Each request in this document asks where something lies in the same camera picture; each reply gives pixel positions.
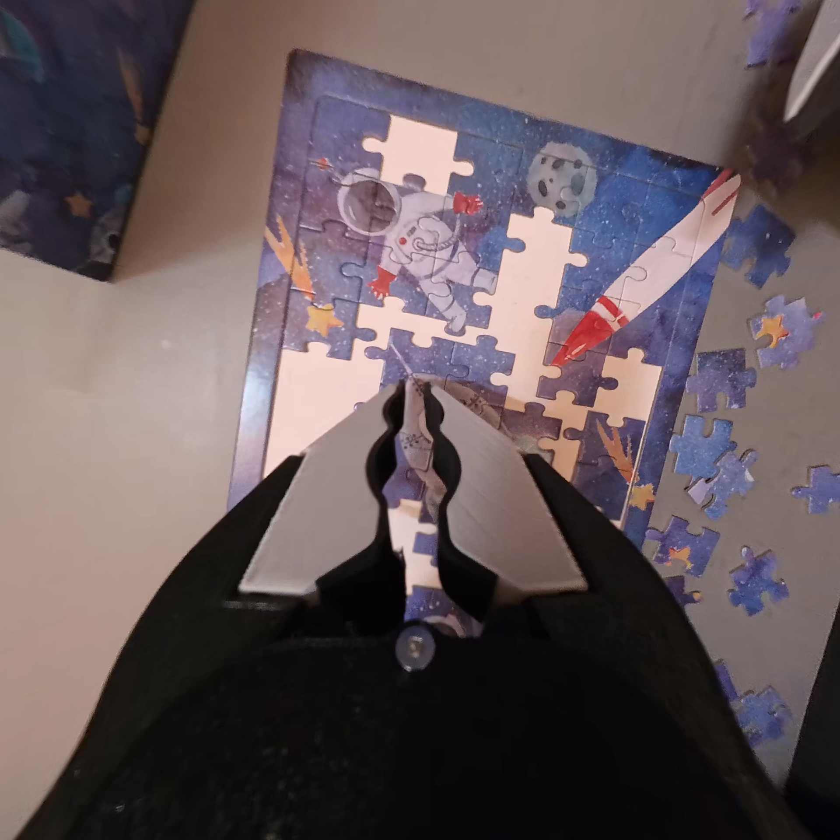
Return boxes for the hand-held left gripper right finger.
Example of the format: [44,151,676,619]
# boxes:
[420,381,587,624]

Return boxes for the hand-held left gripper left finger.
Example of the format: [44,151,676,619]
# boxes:
[238,381,408,627]

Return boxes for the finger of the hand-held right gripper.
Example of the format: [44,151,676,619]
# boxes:
[784,0,840,123]

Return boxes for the puzzle pieces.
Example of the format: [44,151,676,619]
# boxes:
[646,0,840,749]

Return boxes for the space puzzle board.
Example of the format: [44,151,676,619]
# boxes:
[226,49,744,634]

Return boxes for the grey desk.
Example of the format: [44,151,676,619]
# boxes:
[0,0,840,788]

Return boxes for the illustrated puzzle box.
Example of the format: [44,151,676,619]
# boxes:
[0,0,198,283]

